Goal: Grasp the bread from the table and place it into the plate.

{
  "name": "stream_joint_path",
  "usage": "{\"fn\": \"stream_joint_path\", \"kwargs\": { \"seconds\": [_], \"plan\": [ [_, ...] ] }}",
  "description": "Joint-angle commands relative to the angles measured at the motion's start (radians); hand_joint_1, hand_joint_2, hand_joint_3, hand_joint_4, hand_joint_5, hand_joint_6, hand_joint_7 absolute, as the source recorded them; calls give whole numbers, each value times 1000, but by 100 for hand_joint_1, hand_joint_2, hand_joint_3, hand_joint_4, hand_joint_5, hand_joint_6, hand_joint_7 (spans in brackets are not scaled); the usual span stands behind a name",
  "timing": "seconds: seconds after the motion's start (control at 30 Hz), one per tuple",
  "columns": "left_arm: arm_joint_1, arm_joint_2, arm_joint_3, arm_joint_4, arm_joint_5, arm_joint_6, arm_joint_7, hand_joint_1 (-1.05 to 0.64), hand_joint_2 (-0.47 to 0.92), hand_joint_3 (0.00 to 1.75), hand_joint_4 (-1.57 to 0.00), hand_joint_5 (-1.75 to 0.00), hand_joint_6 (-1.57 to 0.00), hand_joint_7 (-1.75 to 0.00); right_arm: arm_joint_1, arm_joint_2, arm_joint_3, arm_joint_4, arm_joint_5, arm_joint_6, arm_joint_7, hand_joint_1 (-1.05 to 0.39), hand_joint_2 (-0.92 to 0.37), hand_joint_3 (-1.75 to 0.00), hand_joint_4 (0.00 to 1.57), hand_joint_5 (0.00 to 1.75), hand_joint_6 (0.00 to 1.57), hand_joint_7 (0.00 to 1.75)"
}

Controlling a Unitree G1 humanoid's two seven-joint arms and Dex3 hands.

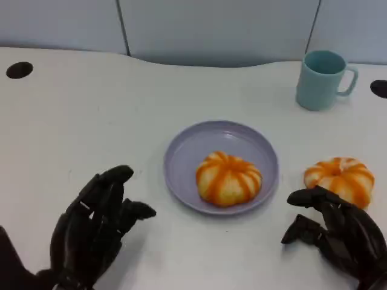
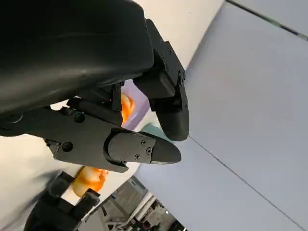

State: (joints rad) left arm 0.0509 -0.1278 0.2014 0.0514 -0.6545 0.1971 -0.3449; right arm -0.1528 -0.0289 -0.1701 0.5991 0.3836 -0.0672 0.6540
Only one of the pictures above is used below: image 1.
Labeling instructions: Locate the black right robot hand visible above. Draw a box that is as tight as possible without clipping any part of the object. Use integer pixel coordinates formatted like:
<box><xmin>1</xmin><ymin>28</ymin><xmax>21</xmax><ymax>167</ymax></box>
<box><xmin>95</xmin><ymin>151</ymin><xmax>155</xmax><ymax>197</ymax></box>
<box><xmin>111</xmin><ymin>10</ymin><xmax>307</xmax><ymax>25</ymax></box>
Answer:
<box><xmin>281</xmin><ymin>185</ymin><xmax>387</xmax><ymax>290</ymax></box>

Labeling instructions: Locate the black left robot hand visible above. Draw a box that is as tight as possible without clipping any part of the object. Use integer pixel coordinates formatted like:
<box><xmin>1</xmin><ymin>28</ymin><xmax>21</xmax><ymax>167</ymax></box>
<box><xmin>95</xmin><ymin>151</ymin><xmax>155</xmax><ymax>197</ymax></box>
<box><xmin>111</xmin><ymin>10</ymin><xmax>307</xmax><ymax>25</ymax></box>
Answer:
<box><xmin>49</xmin><ymin>164</ymin><xmax>157</xmax><ymax>290</ymax></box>

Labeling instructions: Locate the orange white toy bread roll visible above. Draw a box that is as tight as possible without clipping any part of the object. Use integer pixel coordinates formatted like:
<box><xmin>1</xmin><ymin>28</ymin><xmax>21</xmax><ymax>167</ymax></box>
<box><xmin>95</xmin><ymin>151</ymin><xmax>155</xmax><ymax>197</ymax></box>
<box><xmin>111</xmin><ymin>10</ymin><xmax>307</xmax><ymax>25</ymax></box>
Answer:
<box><xmin>195</xmin><ymin>150</ymin><xmax>263</xmax><ymax>208</ymax></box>
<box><xmin>303</xmin><ymin>156</ymin><xmax>376</xmax><ymax>210</ymax></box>

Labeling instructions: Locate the lilac plate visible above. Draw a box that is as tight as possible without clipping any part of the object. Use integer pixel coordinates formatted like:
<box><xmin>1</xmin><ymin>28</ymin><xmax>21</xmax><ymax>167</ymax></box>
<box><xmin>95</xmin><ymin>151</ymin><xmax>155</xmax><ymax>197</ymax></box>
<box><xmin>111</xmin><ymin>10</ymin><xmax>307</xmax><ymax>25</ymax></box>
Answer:
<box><xmin>163</xmin><ymin>120</ymin><xmax>280</xmax><ymax>216</ymax></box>

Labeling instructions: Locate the pale green mug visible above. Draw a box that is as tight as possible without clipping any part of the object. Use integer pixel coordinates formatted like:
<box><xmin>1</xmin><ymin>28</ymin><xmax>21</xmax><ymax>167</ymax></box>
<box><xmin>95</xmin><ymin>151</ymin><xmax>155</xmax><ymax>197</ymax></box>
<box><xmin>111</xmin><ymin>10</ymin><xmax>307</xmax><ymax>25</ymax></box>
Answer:
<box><xmin>295</xmin><ymin>50</ymin><xmax>360</xmax><ymax>112</ymax></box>

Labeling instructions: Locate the grey-blue partition panel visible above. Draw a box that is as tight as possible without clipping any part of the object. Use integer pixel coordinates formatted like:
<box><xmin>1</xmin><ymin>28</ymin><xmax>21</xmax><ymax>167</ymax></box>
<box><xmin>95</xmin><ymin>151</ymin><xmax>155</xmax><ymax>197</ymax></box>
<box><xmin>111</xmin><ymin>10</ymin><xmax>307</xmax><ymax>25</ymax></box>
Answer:
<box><xmin>307</xmin><ymin>0</ymin><xmax>387</xmax><ymax>65</ymax></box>
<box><xmin>0</xmin><ymin>0</ymin><xmax>130</xmax><ymax>56</ymax></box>
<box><xmin>117</xmin><ymin>0</ymin><xmax>321</xmax><ymax>68</ymax></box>

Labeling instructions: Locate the black table cable hole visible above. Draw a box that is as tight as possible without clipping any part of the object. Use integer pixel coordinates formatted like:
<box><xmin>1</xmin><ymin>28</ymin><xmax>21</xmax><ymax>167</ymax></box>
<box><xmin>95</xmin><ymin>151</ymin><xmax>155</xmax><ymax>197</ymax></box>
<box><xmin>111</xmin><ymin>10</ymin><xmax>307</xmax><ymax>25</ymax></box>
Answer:
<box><xmin>5</xmin><ymin>62</ymin><xmax>34</xmax><ymax>80</ymax></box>
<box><xmin>369</xmin><ymin>79</ymin><xmax>387</xmax><ymax>99</ymax></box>

